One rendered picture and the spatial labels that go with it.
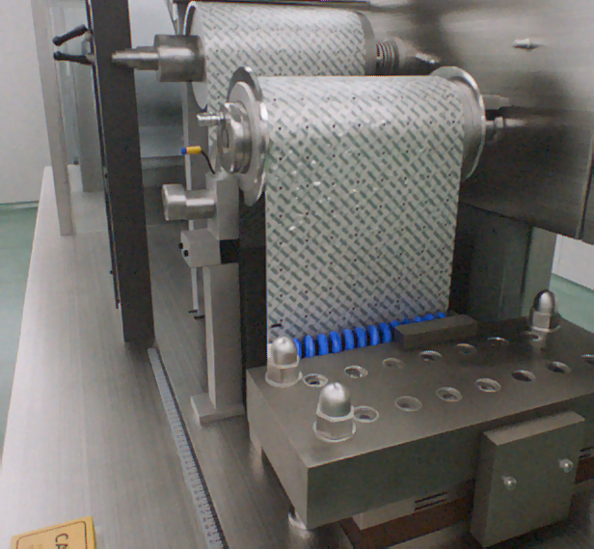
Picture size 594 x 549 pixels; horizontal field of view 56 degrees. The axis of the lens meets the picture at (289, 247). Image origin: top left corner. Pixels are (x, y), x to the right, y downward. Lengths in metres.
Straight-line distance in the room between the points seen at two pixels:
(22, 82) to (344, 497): 5.79
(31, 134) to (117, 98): 5.28
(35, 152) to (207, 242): 5.54
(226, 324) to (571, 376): 0.38
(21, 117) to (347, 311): 5.61
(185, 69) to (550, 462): 0.64
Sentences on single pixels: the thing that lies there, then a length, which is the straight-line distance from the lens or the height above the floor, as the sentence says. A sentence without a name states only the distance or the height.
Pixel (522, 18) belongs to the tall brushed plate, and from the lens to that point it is 0.76.
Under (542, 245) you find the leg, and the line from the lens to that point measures 1.00.
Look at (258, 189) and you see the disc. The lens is 0.58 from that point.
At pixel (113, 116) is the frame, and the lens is 0.87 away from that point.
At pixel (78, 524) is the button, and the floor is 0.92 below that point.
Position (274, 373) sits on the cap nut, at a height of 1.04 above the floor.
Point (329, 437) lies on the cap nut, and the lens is 0.49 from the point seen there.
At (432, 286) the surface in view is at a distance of 0.70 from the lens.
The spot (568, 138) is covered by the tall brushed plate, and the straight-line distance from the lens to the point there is 0.70.
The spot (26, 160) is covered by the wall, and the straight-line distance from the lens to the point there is 6.16.
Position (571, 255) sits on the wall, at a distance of 3.92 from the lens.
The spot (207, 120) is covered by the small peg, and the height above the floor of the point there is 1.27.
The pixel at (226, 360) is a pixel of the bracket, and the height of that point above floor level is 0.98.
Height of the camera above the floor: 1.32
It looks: 18 degrees down
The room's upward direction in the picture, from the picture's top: straight up
